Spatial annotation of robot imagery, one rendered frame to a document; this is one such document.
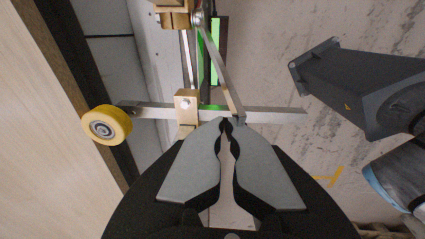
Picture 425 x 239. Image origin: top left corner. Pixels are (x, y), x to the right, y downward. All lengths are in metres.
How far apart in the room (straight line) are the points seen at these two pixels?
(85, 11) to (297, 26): 1.08
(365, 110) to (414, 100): 0.11
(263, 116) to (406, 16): 1.32
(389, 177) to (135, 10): 0.92
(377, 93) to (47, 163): 1.02
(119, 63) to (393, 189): 0.88
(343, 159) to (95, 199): 2.03
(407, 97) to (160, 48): 0.83
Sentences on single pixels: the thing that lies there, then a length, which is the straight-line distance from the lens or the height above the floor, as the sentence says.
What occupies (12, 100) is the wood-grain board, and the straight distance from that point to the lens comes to 0.44.
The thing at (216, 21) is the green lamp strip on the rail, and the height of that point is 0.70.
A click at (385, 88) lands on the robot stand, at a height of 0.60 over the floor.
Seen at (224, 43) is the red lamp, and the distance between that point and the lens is 0.41.
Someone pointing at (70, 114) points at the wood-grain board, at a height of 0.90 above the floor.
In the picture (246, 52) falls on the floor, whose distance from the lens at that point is 1.13.
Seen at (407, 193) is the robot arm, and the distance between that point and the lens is 0.72.
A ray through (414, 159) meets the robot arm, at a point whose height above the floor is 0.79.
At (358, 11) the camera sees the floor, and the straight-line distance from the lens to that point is 1.38.
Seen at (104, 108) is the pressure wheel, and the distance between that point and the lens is 0.33.
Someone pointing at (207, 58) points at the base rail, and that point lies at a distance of 0.42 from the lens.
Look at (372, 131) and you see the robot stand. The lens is 0.89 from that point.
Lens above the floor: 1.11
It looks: 58 degrees down
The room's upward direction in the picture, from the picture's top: 174 degrees counter-clockwise
